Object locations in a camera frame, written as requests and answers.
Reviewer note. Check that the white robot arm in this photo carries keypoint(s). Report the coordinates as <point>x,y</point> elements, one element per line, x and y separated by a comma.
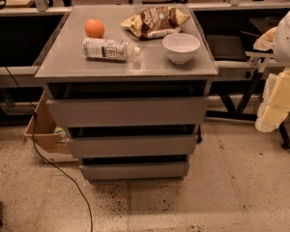
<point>278,40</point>

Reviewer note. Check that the clear plastic water bottle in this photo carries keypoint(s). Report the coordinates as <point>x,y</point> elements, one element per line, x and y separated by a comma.
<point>108,49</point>

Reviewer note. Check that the cardboard box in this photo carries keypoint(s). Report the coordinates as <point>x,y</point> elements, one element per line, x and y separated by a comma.
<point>50,140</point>

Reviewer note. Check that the grey drawer cabinet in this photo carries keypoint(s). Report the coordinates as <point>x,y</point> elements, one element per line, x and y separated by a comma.
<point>66,74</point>

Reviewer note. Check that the orange fruit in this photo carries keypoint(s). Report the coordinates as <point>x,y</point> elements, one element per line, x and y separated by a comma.
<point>94,28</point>

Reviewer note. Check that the grey drawer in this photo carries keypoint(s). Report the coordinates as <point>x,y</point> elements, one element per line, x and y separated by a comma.
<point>128,112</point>
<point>131,146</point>
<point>135,170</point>

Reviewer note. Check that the grey top drawer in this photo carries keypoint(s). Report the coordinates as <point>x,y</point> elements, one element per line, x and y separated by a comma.
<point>128,112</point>

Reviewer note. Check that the grey bottom drawer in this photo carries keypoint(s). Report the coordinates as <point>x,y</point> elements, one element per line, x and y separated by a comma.
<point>135,170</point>

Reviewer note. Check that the brown yellow chip bag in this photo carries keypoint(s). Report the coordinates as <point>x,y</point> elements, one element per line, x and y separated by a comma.
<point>156,22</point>

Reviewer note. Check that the white ceramic bowl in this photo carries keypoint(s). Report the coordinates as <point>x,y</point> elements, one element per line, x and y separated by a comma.
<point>180,48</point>

